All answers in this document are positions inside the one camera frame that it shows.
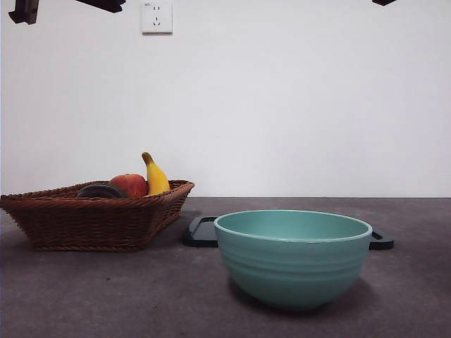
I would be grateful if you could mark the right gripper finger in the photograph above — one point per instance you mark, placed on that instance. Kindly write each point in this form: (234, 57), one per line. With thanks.
(384, 1)

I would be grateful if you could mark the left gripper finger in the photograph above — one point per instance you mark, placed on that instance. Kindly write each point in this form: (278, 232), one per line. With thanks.
(105, 4)
(26, 10)

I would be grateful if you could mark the dark purple plum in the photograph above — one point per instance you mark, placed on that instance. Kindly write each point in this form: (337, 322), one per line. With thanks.
(100, 192)

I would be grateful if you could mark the teal ribbed bowl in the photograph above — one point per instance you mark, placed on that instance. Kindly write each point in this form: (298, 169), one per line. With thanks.
(292, 271)

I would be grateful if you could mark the red apple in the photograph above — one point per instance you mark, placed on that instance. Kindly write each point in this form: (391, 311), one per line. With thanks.
(132, 184)

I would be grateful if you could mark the yellow banana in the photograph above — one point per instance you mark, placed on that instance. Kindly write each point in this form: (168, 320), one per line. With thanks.
(156, 179)

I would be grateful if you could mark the brown wicker basket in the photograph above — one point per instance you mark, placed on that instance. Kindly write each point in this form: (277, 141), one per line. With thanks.
(91, 225)

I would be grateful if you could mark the black rectangular tray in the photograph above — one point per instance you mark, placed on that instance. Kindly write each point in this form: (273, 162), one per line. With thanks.
(199, 236)

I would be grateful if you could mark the white wall socket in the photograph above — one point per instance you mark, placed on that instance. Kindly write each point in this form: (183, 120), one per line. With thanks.
(157, 24)

